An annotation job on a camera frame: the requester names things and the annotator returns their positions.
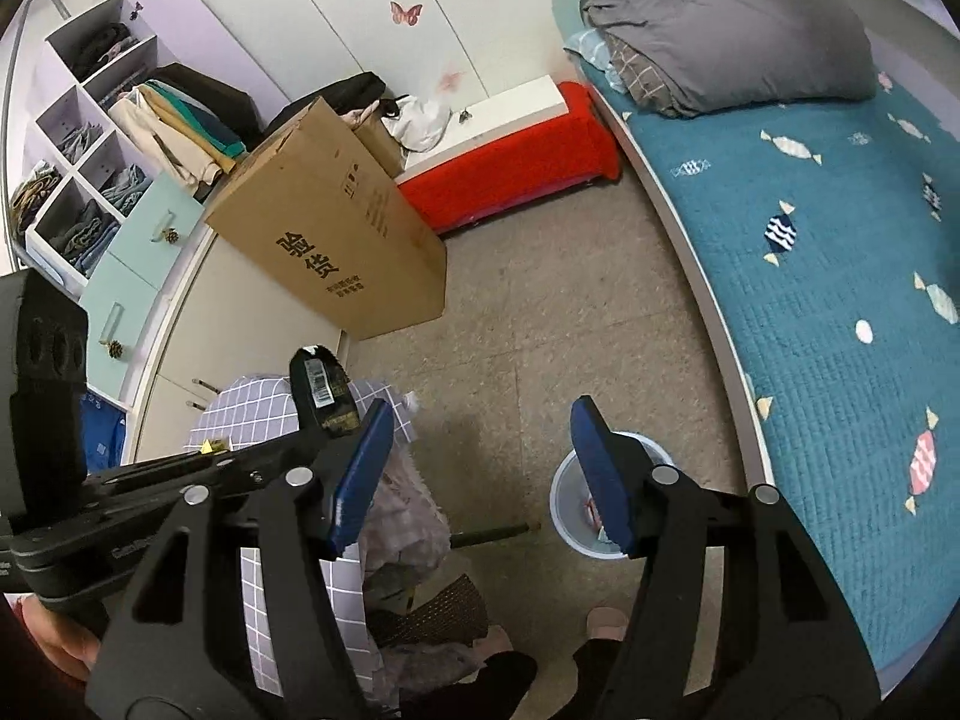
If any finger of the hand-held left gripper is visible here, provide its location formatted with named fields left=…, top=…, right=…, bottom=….
left=85, top=429, right=332, bottom=502

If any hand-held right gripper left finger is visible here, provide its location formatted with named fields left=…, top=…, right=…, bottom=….
left=84, top=397, right=396, bottom=720

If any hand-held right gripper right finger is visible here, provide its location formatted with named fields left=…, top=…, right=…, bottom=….
left=568, top=394, right=882, bottom=720

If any light blue trash bin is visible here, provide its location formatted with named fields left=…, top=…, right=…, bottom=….
left=550, top=431, right=676, bottom=560

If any black barcode packet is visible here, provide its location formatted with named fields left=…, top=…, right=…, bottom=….
left=291, top=345, right=360, bottom=437

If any person's left hand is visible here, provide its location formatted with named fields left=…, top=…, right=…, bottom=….
left=21, top=600, right=104, bottom=683

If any pinkish fluffy cloth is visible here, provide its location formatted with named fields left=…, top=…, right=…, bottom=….
left=360, top=450, right=455, bottom=595

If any blue bag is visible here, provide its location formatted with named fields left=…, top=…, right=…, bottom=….
left=79, top=390, right=126, bottom=475

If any black rod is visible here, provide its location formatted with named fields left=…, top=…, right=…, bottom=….
left=450, top=523, right=542, bottom=549

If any brown woven bag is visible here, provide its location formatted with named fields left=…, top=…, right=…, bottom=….
left=367, top=574, right=491, bottom=648

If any mint green drawer cabinet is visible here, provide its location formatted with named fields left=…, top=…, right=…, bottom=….
left=79, top=169, right=208, bottom=407

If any grey crumpled cloth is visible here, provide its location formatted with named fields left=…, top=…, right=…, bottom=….
left=375, top=637, right=512, bottom=700

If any teal candy-print bed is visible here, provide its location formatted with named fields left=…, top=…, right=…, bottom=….
left=555, top=0, right=901, bottom=698

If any person's leg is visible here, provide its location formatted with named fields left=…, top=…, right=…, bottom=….
left=400, top=606, right=632, bottom=720

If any brown cardboard box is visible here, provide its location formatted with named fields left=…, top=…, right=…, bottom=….
left=204, top=96, right=449, bottom=343

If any white cubby shelf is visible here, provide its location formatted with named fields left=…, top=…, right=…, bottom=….
left=11, top=0, right=163, bottom=295

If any pile of folded clothes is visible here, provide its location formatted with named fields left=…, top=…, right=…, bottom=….
left=109, top=82, right=250, bottom=186

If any red covered bench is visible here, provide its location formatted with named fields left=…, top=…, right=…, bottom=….
left=395, top=79, right=623, bottom=235

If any teal candy print bedspread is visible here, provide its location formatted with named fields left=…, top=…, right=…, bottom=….
left=622, top=71, right=960, bottom=673

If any black garment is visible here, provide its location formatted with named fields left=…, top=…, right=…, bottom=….
left=150, top=64, right=265, bottom=145

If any white bag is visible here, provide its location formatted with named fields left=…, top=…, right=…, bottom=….
left=381, top=94, right=452, bottom=154

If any black bag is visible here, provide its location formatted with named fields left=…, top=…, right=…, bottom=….
left=268, top=73, right=388, bottom=130

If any grey checked blanket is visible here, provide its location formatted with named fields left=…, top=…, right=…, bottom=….
left=606, top=34, right=677, bottom=118

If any light blue pillow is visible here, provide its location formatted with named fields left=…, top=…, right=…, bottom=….
left=564, top=28, right=625, bottom=92

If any grey quilt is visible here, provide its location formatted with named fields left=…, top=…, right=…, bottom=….
left=581, top=0, right=878, bottom=119

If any white wardrobe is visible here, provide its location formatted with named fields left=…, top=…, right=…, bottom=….
left=169, top=0, right=580, bottom=137

